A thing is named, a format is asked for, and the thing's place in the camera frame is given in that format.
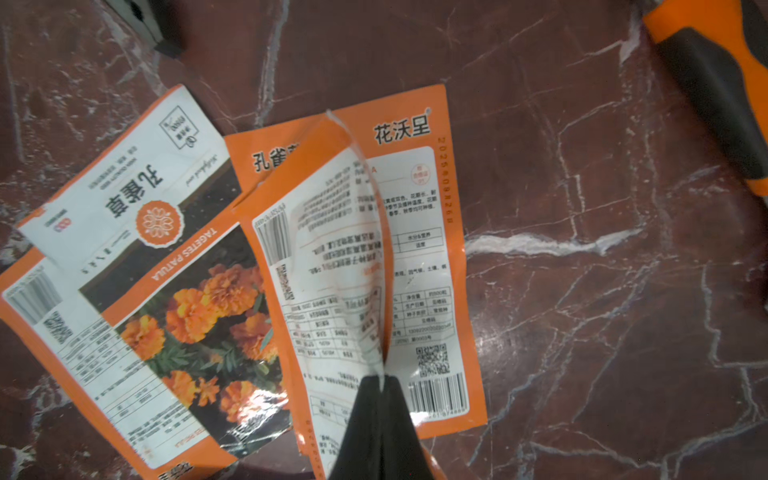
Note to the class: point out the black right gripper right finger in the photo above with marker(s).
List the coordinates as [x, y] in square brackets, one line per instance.
[401, 451]

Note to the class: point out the marigold photo seed bag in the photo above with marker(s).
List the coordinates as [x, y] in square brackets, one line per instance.
[144, 233]

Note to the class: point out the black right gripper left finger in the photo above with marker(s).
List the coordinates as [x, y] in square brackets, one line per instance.
[361, 452]

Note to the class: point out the orange adjustable wrench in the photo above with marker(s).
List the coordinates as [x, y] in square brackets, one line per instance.
[717, 53]

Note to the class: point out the orange seed bag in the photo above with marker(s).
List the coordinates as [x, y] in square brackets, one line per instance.
[406, 140]
[321, 239]
[116, 391]

